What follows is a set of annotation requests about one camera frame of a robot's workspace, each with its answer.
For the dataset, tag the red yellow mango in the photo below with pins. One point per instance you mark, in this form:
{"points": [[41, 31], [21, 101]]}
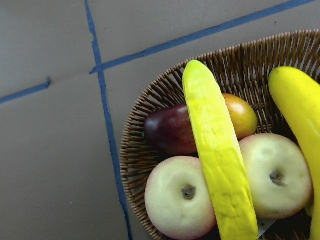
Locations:
{"points": [[169, 129]]}

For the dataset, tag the white paper tag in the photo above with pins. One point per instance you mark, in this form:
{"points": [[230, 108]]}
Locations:
{"points": [[264, 225]]}

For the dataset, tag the brown wicker basket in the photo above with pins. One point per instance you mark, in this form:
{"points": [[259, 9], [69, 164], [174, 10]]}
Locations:
{"points": [[241, 70]]}

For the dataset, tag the yellow banana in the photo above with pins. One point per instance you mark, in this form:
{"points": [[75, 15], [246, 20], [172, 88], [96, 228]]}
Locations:
{"points": [[219, 152], [297, 96]]}

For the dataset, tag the pink white apple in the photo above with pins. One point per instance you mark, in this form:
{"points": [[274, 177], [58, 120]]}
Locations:
{"points": [[278, 175], [177, 199]]}

